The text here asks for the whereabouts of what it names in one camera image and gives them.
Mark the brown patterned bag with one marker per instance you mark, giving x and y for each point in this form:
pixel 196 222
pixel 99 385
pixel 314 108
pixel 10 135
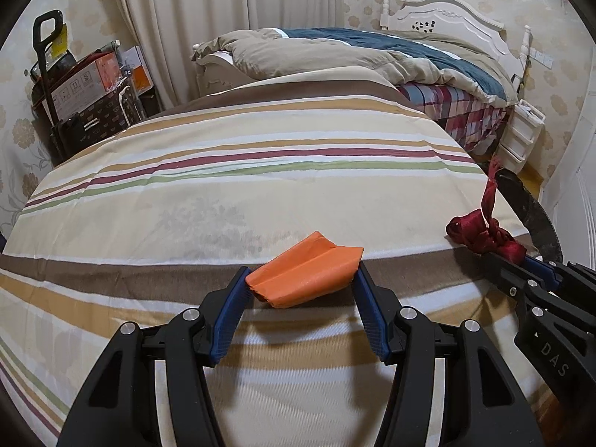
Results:
pixel 102 121

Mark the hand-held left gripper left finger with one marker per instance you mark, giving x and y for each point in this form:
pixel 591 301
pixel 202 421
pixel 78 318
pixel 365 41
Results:
pixel 228 321

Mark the dark red bag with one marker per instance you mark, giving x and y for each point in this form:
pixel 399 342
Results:
pixel 37 98

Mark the white cabinet door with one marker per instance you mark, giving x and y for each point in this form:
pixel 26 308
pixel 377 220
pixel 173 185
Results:
pixel 575 181

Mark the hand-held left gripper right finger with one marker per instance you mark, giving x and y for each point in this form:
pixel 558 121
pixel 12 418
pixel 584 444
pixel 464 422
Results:
pixel 372 321

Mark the grey orange cardboard box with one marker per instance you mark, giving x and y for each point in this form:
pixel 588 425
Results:
pixel 84 84

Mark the dark red ribbon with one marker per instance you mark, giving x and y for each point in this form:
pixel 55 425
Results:
pixel 484 237

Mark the white bed footboard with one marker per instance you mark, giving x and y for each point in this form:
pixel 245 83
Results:
pixel 214 72

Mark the white wall socket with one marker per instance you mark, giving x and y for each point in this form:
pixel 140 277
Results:
pixel 542 59

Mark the black bin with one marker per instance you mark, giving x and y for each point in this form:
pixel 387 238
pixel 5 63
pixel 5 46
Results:
pixel 531 209

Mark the white bed headboard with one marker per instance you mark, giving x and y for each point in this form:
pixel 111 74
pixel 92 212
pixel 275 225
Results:
pixel 447 14

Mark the cream curtain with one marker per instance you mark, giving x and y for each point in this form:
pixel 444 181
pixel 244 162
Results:
pixel 209 18

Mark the white orange cardboard box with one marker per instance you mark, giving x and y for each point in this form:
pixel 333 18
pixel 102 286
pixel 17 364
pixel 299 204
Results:
pixel 138 67

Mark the orange paper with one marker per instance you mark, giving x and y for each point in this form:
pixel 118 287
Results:
pixel 302 272

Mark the plaid bed sheet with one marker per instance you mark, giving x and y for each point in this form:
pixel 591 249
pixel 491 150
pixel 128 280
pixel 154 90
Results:
pixel 456 111

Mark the striped blanket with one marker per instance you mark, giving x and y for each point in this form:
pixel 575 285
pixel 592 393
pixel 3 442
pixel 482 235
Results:
pixel 209 186

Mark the beige teal duvet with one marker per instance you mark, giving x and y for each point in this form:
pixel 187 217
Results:
pixel 326 53

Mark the white drawer unit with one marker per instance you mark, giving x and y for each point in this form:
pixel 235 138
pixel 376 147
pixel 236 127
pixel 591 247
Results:
pixel 519 137

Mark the yellow tag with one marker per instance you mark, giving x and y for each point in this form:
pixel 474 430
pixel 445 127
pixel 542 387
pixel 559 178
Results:
pixel 62 42

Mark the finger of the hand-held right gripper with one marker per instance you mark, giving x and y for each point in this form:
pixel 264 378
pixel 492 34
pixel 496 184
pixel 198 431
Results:
pixel 507 279
pixel 542 272

